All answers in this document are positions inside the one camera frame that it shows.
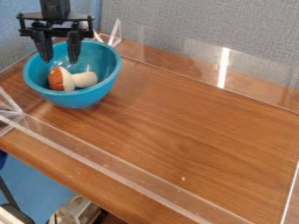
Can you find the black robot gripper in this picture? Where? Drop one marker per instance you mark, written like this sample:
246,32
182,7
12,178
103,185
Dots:
57,21

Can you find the brown and white toy mushroom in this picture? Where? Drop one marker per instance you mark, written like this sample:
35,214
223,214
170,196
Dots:
66,81

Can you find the blue bowl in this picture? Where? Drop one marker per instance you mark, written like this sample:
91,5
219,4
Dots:
98,58

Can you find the clear acrylic barrier front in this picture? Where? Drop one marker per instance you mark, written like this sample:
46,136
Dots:
158,189

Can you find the clear acrylic barrier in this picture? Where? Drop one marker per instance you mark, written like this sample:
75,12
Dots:
158,189
262,79

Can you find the clear acrylic barrier back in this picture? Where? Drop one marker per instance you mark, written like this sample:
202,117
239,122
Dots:
262,79

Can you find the white device under table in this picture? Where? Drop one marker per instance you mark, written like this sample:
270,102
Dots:
77,211

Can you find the black and white chair part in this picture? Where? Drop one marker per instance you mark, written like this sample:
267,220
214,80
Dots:
11,214

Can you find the clear acrylic corner bracket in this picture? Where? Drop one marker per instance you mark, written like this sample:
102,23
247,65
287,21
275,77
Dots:
113,38

